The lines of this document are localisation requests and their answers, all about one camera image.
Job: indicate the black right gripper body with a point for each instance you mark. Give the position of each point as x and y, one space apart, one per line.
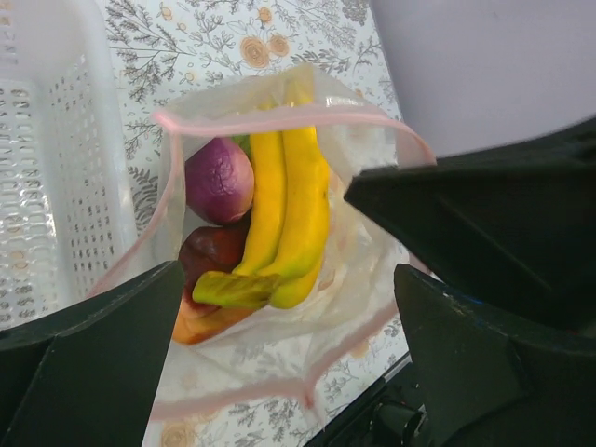
390 412

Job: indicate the purple onion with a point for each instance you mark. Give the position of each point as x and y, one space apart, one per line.
219 182

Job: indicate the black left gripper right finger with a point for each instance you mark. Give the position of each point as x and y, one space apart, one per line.
491 378

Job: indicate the yellow banana bunch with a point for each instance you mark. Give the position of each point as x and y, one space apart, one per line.
290 217

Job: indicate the clear zip top bag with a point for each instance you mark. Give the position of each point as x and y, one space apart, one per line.
278 352

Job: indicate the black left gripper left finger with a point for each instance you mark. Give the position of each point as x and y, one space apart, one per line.
87 375

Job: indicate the green cabbage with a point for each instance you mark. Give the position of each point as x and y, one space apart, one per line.
243 141

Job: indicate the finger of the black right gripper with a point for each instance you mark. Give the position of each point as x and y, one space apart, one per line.
512 226

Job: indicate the white plastic basket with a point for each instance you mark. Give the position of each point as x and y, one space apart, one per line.
66 207

